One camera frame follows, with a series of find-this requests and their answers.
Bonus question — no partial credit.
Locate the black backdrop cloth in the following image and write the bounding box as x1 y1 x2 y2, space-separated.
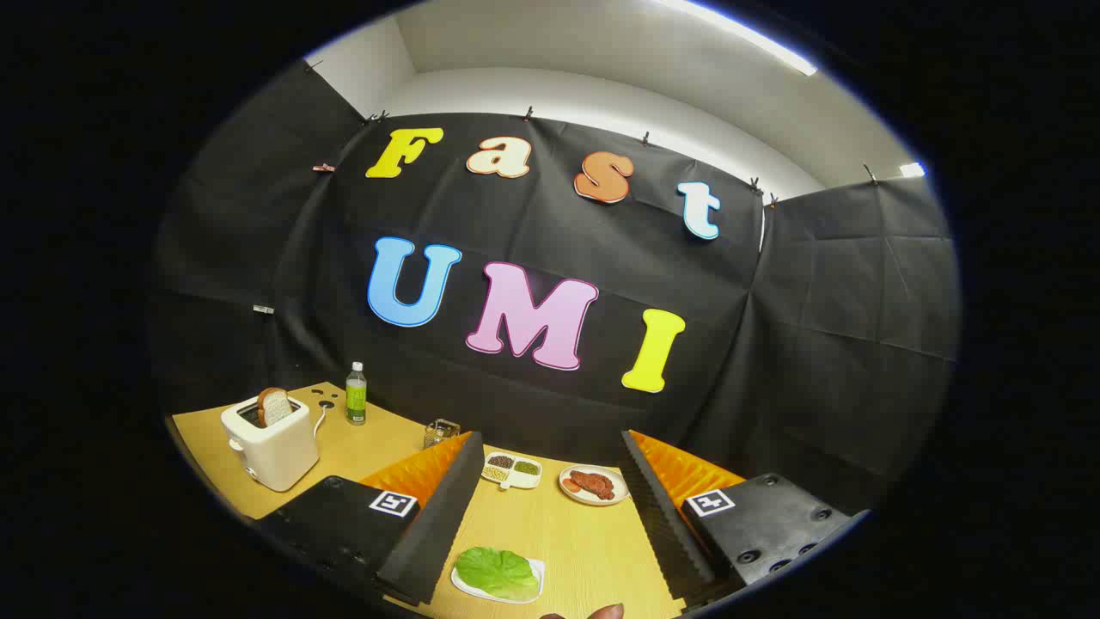
146 60 962 517

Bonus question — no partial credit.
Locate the white toaster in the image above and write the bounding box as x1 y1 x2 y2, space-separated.
220 395 321 493

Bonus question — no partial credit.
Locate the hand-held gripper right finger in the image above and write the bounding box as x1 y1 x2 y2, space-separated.
620 428 871 607

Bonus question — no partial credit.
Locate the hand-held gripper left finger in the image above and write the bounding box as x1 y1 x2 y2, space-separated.
254 432 486 607

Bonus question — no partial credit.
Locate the brown cooked meat slice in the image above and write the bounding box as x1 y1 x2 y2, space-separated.
569 469 616 500

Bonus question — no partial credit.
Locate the white square plate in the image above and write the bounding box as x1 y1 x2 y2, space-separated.
450 555 546 605

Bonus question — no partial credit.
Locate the green label drink bottle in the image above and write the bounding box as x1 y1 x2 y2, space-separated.
345 361 369 426

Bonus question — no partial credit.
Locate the white oval meat plate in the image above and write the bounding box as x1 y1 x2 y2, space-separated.
559 464 631 506

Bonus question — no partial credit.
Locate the white divided bean dish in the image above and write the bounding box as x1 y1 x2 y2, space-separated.
481 451 543 491

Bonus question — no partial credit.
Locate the green lettuce leaf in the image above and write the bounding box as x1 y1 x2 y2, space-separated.
455 546 541 601

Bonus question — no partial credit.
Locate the toasted bread slice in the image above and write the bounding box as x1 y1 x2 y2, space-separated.
257 387 295 428

